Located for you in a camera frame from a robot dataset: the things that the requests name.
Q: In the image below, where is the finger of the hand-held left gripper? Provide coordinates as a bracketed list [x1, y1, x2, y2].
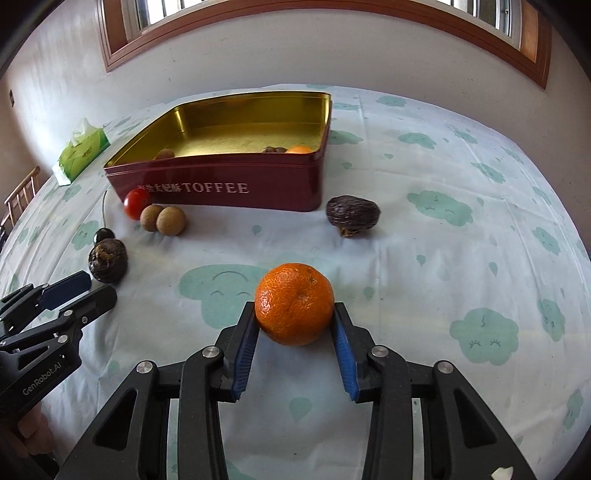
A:
[0, 284, 118, 354]
[0, 271, 92, 333]

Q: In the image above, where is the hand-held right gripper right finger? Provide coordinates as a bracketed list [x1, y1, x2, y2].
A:
[333, 302, 539, 480]

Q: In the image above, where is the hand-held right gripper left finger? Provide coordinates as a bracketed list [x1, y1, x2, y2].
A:
[55, 302, 259, 480]

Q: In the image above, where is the dark cherry with stem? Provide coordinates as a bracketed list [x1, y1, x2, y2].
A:
[93, 189, 116, 244]

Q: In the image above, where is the red cherry tomato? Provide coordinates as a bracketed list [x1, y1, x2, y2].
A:
[123, 188, 152, 221]

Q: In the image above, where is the red gold-lined tin box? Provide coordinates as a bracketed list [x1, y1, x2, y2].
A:
[102, 91, 332, 213]

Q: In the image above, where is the person's left hand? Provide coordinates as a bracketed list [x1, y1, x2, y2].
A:
[14, 411, 56, 457]

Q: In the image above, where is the wooden chair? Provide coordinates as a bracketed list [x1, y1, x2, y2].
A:
[0, 166, 41, 232]

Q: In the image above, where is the green tissue pack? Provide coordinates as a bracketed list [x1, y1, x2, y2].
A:
[52, 117, 112, 186]

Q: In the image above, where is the cloud print tablecloth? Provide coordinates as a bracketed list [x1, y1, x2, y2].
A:
[0, 83, 591, 480]

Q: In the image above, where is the white barred window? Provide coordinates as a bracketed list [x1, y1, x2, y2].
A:
[122, 0, 522, 38]

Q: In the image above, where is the brown wooden window frame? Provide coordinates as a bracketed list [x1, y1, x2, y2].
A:
[96, 0, 552, 90]

